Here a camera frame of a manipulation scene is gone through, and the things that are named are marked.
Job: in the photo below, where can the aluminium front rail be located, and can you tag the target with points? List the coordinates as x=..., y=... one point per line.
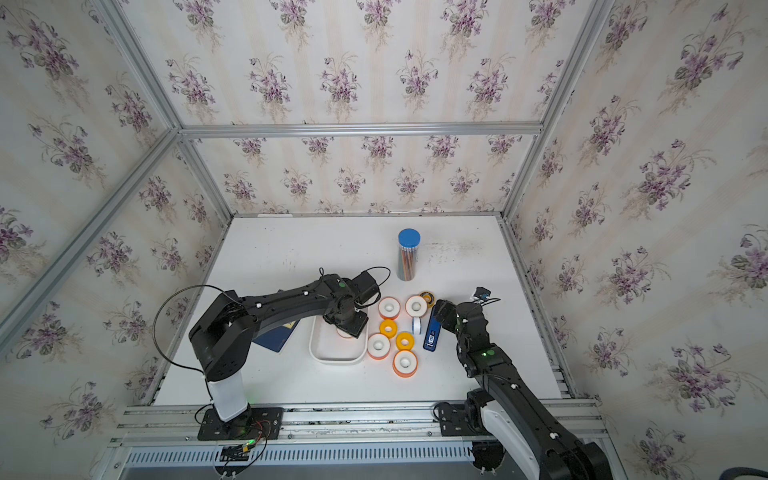
x=320, y=434

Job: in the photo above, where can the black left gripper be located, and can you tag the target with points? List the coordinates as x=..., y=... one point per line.
x=356, y=330

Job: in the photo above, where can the orange sealing tape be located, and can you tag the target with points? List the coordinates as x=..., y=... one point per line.
x=378, y=346
x=405, y=363
x=416, y=306
x=389, y=308
x=344, y=334

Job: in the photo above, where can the orange sealing tape bottom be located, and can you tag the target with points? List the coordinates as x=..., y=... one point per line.
x=405, y=363

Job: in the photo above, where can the yellow sealing tape right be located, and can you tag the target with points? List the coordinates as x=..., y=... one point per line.
x=404, y=341

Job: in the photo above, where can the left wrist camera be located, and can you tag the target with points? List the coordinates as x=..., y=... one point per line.
x=365, y=286

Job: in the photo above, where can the yellow sealing tape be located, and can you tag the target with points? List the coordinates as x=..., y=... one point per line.
x=404, y=341
x=388, y=328

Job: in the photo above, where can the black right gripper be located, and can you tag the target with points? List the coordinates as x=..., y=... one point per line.
x=445, y=306

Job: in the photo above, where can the blue book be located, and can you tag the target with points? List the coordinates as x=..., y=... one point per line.
x=275, y=337

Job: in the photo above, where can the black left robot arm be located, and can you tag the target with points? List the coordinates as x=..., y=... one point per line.
x=222, y=337

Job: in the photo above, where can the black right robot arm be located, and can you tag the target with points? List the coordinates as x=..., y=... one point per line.
x=503, y=406

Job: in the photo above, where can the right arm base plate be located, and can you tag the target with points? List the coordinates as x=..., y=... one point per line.
x=459, y=419

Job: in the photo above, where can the blue sealing tape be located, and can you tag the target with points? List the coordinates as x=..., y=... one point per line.
x=417, y=326

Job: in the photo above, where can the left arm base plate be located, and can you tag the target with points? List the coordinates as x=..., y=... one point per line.
x=254, y=422

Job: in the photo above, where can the blue-capped pencil tube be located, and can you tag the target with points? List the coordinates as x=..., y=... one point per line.
x=408, y=242

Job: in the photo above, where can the yellow sealing tape left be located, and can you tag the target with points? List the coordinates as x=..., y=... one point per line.
x=388, y=328

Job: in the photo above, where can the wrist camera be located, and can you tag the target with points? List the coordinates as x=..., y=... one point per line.
x=365, y=286
x=481, y=295

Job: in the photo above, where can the white storage box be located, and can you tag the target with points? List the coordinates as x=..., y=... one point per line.
x=330, y=346

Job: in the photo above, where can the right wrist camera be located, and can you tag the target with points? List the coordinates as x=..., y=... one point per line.
x=481, y=295

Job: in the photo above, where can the small yellow black tape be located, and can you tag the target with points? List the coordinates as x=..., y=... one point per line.
x=428, y=297

